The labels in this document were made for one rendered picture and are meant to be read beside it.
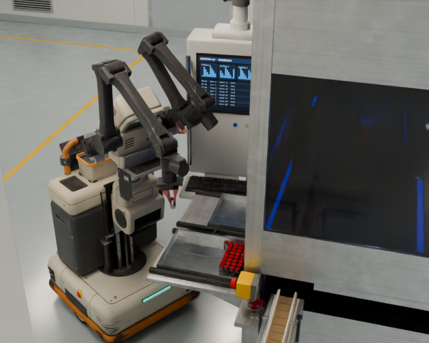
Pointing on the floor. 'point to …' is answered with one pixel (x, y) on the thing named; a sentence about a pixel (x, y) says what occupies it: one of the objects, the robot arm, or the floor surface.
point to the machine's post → (258, 140)
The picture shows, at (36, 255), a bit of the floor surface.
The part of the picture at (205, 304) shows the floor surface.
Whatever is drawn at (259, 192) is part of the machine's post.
